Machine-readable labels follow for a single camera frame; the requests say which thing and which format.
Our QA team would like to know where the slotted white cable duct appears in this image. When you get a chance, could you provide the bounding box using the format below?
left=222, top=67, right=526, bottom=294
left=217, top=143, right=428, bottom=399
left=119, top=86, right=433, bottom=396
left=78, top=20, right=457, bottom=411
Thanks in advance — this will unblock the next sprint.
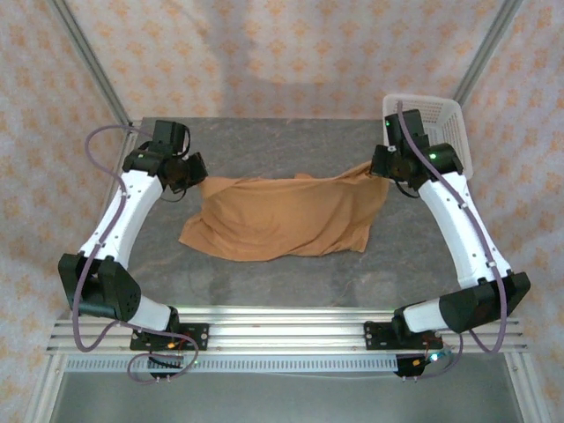
left=64, top=354, right=401, bottom=375

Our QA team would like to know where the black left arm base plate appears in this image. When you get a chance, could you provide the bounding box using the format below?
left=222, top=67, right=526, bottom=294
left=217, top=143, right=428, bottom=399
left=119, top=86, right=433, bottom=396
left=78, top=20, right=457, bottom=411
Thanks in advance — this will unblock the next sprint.
left=130, top=323, right=211, bottom=353

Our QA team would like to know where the tan orange t-shirt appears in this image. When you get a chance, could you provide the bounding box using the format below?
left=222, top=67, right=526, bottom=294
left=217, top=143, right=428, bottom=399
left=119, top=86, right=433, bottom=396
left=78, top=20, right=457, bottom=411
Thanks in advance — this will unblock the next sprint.
left=178, top=160, right=391, bottom=263

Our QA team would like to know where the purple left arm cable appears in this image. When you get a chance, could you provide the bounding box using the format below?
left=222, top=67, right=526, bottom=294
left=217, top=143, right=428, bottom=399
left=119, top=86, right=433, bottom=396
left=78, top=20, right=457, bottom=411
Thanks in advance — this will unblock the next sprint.
left=72, top=124, right=204, bottom=385

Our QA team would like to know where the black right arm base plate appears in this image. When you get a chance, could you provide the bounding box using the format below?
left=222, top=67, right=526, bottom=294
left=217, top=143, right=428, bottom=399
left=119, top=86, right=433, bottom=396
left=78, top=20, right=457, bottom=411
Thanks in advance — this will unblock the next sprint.
left=364, top=321, right=442, bottom=353

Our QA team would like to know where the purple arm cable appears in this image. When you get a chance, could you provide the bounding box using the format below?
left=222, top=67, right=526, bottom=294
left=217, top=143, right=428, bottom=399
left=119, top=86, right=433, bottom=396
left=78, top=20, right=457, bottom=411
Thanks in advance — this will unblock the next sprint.
left=396, top=100, right=508, bottom=380
left=72, top=124, right=204, bottom=385

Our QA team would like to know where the aluminium frame post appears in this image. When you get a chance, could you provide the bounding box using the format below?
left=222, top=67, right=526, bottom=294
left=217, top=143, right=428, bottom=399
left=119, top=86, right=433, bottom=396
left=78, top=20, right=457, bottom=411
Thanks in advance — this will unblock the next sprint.
left=46, top=0, right=134, bottom=130
left=452, top=0, right=526, bottom=106

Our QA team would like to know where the white perforated plastic basket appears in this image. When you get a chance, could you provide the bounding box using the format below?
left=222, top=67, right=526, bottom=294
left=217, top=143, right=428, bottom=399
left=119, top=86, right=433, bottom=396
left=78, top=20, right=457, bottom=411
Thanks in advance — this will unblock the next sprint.
left=382, top=93, right=475, bottom=180

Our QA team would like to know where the aluminium mounting beam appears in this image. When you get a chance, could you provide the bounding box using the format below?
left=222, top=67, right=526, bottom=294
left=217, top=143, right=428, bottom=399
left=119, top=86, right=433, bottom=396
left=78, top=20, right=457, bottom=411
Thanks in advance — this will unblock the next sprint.
left=46, top=306, right=529, bottom=354

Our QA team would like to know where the small black electronics board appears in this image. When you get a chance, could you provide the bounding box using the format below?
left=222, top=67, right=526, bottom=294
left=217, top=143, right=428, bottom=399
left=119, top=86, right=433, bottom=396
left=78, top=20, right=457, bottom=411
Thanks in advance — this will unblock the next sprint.
left=147, top=353, right=186, bottom=383
left=395, top=354, right=437, bottom=381

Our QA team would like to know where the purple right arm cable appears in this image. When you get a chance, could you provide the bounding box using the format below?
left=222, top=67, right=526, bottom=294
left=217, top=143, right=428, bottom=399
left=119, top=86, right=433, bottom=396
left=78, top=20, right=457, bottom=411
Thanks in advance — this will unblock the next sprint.
left=396, top=100, right=508, bottom=380

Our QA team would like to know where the patterned white orange curtain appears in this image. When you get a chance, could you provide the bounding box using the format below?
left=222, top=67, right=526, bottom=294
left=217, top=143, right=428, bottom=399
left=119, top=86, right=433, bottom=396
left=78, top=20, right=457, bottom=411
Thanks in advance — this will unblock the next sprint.
left=0, top=0, right=564, bottom=423

